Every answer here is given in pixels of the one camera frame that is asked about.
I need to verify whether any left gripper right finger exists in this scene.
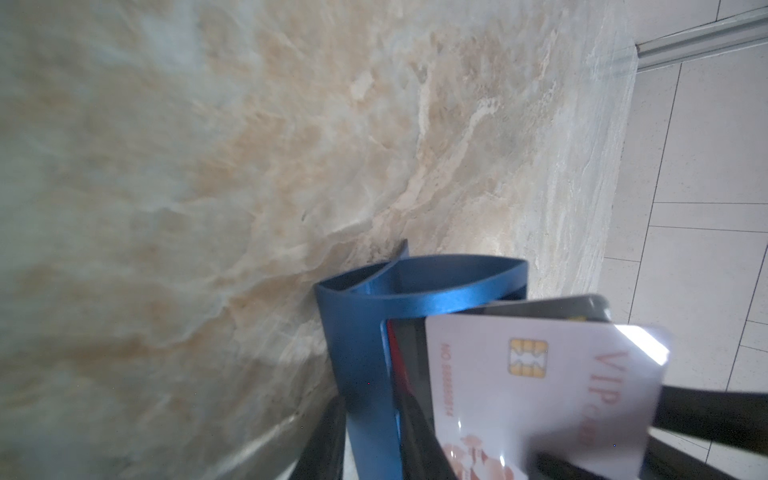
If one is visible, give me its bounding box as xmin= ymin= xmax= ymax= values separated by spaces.
xmin=395 ymin=389 xmax=457 ymax=480

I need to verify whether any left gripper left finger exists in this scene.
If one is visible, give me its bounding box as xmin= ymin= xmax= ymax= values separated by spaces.
xmin=289 ymin=395 xmax=346 ymax=480

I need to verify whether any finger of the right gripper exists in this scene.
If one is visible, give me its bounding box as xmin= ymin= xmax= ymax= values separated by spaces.
xmin=652 ymin=386 xmax=767 ymax=456
xmin=530 ymin=438 xmax=736 ymax=480

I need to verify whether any white pink VIP card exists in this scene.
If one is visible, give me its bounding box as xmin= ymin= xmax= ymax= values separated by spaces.
xmin=425 ymin=314 xmax=672 ymax=479

